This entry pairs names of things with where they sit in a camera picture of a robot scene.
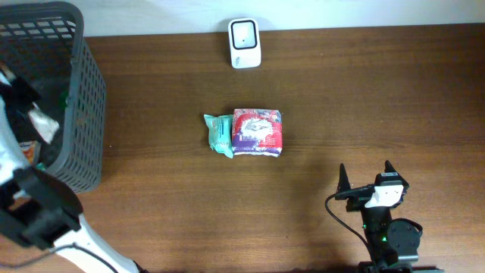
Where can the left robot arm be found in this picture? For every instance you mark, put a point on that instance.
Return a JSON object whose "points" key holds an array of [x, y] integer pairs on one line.
{"points": [[38, 209]]}

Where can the green small tissue box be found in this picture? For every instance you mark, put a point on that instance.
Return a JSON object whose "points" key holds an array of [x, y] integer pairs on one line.
{"points": [[41, 166]]}

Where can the orange small tissue box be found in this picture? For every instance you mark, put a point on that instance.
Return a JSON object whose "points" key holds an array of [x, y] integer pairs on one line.
{"points": [[31, 150]]}

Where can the teal wet wipes pack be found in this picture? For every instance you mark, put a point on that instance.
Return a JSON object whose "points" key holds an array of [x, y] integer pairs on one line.
{"points": [[219, 134]]}

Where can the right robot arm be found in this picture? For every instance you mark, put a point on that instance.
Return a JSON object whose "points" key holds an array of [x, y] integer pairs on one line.
{"points": [[392, 243]]}

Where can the dark grey plastic basket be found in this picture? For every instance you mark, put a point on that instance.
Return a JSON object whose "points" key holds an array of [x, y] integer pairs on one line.
{"points": [[44, 44]]}

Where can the green lid jar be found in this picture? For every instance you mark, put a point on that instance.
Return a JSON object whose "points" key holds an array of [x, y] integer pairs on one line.
{"points": [[63, 99]]}

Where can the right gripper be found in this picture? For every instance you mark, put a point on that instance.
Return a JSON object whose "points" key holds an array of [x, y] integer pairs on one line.
{"points": [[358, 202]]}

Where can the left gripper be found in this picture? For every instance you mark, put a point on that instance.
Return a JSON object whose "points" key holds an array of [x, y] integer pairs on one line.
{"points": [[16, 114]]}

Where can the pink purple tissue pack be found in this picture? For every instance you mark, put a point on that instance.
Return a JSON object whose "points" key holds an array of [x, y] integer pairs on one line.
{"points": [[257, 132]]}

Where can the white tube with tan cap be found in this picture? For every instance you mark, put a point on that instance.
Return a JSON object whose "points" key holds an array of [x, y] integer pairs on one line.
{"points": [[45, 126]]}

